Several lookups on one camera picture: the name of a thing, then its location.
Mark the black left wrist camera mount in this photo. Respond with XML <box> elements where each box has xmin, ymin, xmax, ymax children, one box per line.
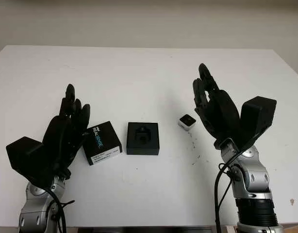
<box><xmin>5</xmin><ymin>136</ymin><xmax>56</xmax><ymax>188</ymax></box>

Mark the dark robot torso edge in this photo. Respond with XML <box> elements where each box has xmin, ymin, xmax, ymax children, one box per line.
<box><xmin>68</xmin><ymin>226</ymin><xmax>227</xmax><ymax>233</ymax></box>

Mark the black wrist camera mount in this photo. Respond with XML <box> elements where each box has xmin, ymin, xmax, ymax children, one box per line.
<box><xmin>239</xmin><ymin>96</ymin><xmax>278</xmax><ymax>149</ymax></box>
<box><xmin>5</xmin><ymin>136</ymin><xmax>56</xmax><ymax>188</ymax></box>

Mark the black RealSense box lid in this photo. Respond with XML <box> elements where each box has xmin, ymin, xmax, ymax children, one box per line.
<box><xmin>82</xmin><ymin>120</ymin><xmax>123</xmax><ymax>166</ymax></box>

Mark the small silver depth camera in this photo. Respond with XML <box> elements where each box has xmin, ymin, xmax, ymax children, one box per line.
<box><xmin>178</xmin><ymin>115</ymin><xmax>197</xmax><ymax>132</ymax></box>

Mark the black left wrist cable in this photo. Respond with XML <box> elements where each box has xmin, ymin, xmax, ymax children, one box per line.
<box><xmin>45</xmin><ymin>186</ymin><xmax>76</xmax><ymax>233</ymax></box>

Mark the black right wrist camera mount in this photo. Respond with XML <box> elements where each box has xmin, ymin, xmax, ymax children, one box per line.
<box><xmin>239</xmin><ymin>96</ymin><xmax>278</xmax><ymax>149</ymax></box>

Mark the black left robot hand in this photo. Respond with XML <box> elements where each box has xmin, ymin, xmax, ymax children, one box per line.
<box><xmin>42</xmin><ymin>83</ymin><xmax>91</xmax><ymax>181</ymax></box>

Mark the black camera box base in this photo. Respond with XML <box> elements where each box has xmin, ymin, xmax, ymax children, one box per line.
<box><xmin>126</xmin><ymin>122</ymin><xmax>161</xmax><ymax>156</ymax></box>

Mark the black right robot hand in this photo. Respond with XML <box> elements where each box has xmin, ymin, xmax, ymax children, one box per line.
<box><xmin>192</xmin><ymin>63</ymin><xmax>242</xmax><ymax>146</ymax></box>

